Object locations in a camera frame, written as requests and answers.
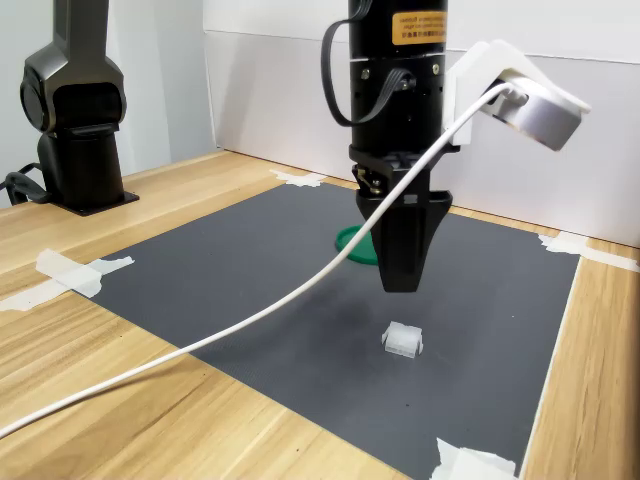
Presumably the small white plastic terminal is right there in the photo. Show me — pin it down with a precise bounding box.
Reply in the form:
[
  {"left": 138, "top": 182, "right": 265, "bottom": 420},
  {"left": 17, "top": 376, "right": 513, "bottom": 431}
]
[{"left": 382, "top": 321, "right": 425, "bottom": 359}]

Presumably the round green lid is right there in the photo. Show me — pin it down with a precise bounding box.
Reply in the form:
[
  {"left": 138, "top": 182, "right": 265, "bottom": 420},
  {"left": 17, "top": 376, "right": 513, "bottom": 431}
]
[{"left": 333, "top": 224, "right": 382, "bottom": 266}]

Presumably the white tape piece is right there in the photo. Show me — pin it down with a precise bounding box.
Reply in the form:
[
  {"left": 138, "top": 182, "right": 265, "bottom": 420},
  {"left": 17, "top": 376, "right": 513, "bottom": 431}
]
[
  {"left": 0, "top": 255, "right": 136, "bottom": 314},
  {"left": 538, "top": 230, "right": 640, "bottom": 274},
  {"left": 430, "top": 437, "right": 519, "bottom": 480},
  {"left": 35, "top": 248, "right": 105, "bottom": 300},
  {"left": 269, "top": 168, "right": 329, "bottom": 189}
]

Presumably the white partition board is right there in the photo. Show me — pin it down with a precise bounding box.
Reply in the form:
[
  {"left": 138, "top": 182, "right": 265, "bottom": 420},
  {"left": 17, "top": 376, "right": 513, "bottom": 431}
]
[{"left": 202, "top": 0, "right": 640, "bottom": 250}]

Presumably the dark grey mat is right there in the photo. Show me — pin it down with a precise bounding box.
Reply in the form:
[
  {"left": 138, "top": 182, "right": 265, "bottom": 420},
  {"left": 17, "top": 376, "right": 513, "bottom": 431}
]
[{"left": 74, "top": 182, "right": 584, "bottom": 480}]

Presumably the black flat ribbon cable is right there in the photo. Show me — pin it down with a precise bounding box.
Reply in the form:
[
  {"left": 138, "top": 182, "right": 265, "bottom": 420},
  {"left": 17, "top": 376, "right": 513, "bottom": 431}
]
[{"left": 320, "top": 0, "right": 417, "bottom": 129}]

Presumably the white and silver camera box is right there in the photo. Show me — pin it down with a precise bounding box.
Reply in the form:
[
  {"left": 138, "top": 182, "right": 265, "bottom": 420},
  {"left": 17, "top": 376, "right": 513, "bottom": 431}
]
[{"left": 443, "top": 39, "right": 592, "bottom": 153}]

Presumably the white camera cable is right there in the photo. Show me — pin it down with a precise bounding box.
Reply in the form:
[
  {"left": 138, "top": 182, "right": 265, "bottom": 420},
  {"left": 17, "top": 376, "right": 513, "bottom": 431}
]
[{"left": 0, "top": 82, "right": 529, "bottom": 440}]

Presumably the black base cable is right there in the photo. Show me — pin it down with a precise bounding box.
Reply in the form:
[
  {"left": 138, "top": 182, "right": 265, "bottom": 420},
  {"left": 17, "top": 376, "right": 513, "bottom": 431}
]
[{"left": 0, "top": 162, "right": 51, "bottom": 207}]

